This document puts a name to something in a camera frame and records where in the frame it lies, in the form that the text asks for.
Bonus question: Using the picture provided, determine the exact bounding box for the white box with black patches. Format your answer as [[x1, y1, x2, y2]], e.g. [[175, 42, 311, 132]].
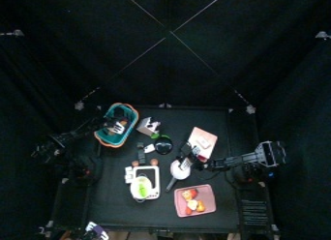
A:
[[136, 116, 162, 137]]

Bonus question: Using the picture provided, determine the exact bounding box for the white rectangular tray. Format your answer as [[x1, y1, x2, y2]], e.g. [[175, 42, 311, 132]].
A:
[[131, 165, 162, 200]]

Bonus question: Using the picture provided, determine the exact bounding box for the teal basket with orange rim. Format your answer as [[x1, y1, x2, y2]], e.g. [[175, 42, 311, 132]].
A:
[[94, 102, 142, 149]]

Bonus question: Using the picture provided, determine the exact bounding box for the thin metal rod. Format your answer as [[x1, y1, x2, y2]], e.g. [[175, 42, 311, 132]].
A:
[[79, 0, 230, 105], [120, 0, 254, 109]]

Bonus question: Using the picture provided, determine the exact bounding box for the pink plastic tray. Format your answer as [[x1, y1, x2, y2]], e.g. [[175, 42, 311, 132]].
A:
[[174, 184, 218, 218]]

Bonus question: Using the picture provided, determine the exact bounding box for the white bowl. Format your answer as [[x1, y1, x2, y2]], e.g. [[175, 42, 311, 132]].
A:
[[164, 158, 192, 193]]

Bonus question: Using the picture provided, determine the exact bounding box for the light green round toy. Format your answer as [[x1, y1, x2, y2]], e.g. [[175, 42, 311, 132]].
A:
[[130, 175, 152, 199]]

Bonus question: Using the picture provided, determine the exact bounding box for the beige wooden knob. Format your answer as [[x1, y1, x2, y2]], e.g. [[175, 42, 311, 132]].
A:
[[196, 137, 211, 149]]

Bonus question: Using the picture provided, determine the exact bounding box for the purple and white object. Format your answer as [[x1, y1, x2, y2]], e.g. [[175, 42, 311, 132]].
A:
[[83, 222, 110, 240]]

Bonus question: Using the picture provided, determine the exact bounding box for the black round bowl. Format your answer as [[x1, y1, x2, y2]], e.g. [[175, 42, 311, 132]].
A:
[[154, 135, 175, 156]]

